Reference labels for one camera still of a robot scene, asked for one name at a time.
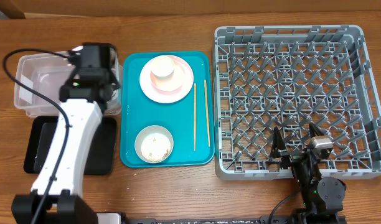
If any pink plate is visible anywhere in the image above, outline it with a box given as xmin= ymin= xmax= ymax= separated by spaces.
xmin=139 ymin=55 xmax=194 ymax=103

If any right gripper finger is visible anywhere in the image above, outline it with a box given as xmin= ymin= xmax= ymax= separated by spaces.
xmin=309 ymin=123 xmax=324 ymax=138
xmin=270 ymin=127 xmax=286 ymax=158

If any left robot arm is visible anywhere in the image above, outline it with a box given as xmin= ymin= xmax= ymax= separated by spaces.
xmin=12 ymin=68 xmax=122 ymax=223

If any grey plastic dish rack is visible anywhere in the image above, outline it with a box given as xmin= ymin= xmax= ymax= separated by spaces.
xmin=213 ymin=25 xmax=381 ymax=180

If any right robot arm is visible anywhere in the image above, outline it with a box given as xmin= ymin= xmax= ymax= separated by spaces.
xmin=267 ymin=123 xmax=347 ymax=224

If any pink bowl under cup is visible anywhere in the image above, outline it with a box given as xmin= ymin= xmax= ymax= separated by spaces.
xmin=150 ymin=60 xmax=186 ymax=91

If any grey bowl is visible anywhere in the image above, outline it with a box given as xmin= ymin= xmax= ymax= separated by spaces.
xmin=134 ymin=125 xmax=174 ymax=164

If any teal plastic tray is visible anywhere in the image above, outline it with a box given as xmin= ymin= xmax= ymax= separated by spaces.
xmin=120 ymin=51 xmax=215 ymax=168

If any cream cup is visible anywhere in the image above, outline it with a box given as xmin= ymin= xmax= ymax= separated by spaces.
xmin=151 ymin=55 xmax=174 ymax=78

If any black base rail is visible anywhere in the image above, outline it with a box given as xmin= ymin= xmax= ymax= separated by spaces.
xmin=95 ymin=212 xmax=347 ymax=224

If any clear plastic bin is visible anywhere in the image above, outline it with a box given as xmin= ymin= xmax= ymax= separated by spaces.
xmin=14 ymin=50 xmax=123 ymax=117

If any black plastic tray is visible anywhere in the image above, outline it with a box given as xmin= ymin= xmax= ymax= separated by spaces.
xmin=23 ymin=116 xmax=117 ymax=175

